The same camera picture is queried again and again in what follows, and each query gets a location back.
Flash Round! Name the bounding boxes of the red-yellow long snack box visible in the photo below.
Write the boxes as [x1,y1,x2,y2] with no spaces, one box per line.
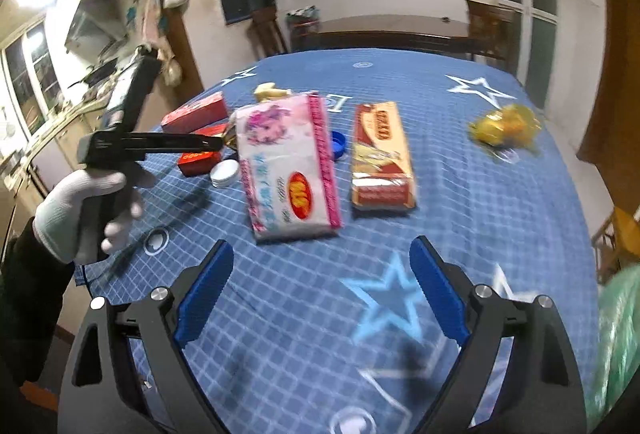
[350,101,418,215]

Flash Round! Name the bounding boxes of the steel range hood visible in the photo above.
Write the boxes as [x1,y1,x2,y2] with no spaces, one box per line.
[65,0,128,57]

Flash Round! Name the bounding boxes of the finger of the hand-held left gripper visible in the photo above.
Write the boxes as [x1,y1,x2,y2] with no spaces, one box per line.
[125,132,224,155]

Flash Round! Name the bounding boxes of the hanging pink towel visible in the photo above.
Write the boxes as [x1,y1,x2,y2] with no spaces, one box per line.
[142,0,181,87]

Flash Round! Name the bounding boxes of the long pink box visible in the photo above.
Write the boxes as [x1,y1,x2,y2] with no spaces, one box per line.
[161,94,227,132]

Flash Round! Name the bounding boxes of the small yellow wooden chair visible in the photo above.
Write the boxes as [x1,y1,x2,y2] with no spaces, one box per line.
[591,206,640,285]

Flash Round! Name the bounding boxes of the beige kitchen counter cabinet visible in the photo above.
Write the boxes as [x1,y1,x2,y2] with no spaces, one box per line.
[0,98,111,239]

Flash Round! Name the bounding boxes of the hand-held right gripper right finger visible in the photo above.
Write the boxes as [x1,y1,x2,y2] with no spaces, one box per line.
[409,235,587,434]

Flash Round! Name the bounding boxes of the dark wooden dining table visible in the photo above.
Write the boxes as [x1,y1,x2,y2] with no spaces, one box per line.
[290,15,493,59]

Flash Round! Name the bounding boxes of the blue star-print checked cloth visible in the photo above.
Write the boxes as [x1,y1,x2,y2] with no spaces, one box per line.
[75,46,601,434]

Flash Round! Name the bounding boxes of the kitchen window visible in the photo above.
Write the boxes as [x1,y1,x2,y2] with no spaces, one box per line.
[2,21,63,135]

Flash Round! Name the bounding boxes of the dark basket with cloth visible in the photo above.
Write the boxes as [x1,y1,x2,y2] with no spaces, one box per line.
[286,5,321,52]

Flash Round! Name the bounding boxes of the brown wooden doorway frame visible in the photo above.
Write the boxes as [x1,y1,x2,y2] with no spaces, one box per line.
[135,0,211,94]

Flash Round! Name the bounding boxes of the white jar lid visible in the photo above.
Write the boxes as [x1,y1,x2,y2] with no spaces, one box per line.
[210,159,240,189]

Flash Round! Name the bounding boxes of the bin with green bag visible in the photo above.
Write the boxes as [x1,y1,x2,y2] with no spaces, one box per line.
[585,264,640,430]

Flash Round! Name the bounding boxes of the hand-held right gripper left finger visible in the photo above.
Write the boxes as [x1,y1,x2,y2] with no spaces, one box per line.
[57,239,236,434]

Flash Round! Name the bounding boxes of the yellow plastic wrapper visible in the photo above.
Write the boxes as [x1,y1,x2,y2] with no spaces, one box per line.
[467,104,543,159]

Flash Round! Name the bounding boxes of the dark wooden chair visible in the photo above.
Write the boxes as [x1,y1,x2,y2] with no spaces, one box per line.
[465,0,518,72]
[248,6,291,59]

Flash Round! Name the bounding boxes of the pink tissue packet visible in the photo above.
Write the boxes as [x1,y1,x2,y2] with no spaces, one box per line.
[232,94,343,242]

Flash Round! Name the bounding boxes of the person's left hand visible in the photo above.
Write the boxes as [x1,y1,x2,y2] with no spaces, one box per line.
[32,166,156,265]

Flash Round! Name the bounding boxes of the person's left forearm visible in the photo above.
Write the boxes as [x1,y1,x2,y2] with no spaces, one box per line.
[0,216,76,387]

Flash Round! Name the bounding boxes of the small red box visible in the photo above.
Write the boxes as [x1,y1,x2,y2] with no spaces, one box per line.
[178,124,232,177]

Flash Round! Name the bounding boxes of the yellow food piece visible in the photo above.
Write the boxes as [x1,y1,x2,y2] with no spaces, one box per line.
[252,82,293,102]

